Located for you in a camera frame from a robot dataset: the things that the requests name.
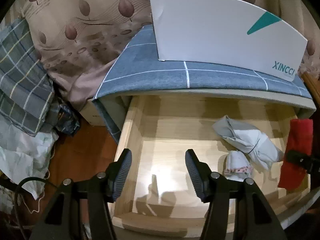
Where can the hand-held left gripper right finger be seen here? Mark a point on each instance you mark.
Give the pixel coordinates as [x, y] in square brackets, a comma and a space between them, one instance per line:
[196, 175]

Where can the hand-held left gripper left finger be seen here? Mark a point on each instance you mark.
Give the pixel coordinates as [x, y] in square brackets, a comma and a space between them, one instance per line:
[122, 175]

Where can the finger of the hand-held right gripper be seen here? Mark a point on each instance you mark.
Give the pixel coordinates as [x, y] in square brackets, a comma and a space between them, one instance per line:
[300, 159]

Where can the red underwear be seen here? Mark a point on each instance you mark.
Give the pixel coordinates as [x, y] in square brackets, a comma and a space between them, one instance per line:
[298, 135]

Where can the white pink trimmed underwear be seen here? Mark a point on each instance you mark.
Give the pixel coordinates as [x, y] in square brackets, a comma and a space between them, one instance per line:
[236, 162]

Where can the grey fronted wooden drawer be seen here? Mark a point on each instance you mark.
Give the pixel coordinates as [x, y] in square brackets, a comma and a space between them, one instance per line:
[170, 140]

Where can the grey white underwear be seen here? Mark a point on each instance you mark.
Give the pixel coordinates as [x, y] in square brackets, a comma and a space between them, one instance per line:
[250, 140]

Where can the white shoe box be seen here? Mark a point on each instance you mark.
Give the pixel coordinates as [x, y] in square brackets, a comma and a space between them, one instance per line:
[212, 30]

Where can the beige cardboard box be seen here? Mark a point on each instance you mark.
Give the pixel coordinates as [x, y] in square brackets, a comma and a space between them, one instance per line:
[91, 113]

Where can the dark blue packet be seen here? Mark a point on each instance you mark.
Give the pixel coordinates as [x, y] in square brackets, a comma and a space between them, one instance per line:
[66, 121]

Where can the white crumpled sheet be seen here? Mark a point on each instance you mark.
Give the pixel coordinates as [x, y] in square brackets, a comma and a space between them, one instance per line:
[25, 155]

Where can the blue checked cloth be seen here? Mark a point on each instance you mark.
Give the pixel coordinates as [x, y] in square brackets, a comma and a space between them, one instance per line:
[155, 75]

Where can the plaid blanket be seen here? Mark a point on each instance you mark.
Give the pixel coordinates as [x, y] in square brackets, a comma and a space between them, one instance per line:
[22, 80]

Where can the leaf print beige curtain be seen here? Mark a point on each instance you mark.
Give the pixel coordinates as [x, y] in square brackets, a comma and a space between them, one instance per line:
[87, 17]

